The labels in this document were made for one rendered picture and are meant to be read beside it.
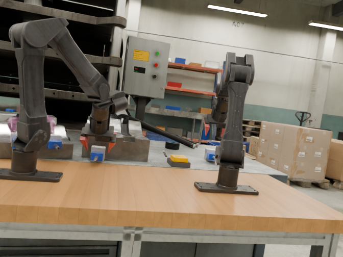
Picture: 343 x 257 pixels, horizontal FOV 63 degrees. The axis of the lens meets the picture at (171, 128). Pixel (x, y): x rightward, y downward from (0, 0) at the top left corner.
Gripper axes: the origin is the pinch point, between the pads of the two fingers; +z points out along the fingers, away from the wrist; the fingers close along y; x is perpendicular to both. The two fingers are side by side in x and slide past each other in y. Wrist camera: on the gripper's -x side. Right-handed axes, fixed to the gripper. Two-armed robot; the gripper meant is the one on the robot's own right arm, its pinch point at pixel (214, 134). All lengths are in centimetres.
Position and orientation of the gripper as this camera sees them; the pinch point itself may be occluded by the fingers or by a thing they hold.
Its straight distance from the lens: 135.3
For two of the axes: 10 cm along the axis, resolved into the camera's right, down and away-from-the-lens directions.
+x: 0.3, 5.8, -8.1
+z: -1.6, 8.0, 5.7
